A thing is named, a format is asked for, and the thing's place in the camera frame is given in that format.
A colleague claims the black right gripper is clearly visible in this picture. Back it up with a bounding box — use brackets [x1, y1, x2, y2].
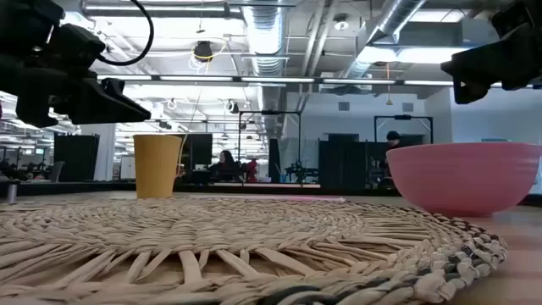
[440, 0, 542, 105]

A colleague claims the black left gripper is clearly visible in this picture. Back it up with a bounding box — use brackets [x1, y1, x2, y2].
[0, 0, 152, 128]

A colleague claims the yellow-orange plastic cup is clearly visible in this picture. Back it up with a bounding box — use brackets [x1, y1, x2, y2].
[132, 134, 184, 200]

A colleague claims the pink plastic bowl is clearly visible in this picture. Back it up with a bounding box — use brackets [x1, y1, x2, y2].
[385, 141, 542, 219]

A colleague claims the black partition panel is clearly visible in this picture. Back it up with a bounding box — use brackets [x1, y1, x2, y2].
[318, 133, 389, 190]
[53, 133, 101, 183]

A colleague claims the black display panel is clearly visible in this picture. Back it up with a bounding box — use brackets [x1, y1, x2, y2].
[180, 133, 214, 172]

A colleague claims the standing person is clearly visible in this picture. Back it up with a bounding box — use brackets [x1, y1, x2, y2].
[383, 130, 402, 179]

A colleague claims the seated person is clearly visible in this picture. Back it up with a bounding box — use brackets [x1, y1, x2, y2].
[213, 149, 239, 183]

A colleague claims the long ceiling light strip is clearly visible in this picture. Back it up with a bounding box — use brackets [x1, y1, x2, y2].
[96, 75, 542, 87]

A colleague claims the round woven straw placemat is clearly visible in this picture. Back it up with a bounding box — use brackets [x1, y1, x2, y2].
[0, 196, 508, 305]

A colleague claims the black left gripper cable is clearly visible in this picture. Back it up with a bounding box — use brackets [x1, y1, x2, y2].
[96, 0, 155, 68]

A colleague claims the black metal rig frame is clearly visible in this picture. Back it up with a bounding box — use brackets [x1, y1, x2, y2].
[237, 110, 303, 184]
[373, 114, 434, 146]

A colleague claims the silver ventilation duct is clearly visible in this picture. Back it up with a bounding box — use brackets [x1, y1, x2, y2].
[338, 0, 429, 81]
[241, 0, 290, 78]

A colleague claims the hanging yellow cable reel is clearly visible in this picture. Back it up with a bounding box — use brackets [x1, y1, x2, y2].
[188, 36, 230, 71]

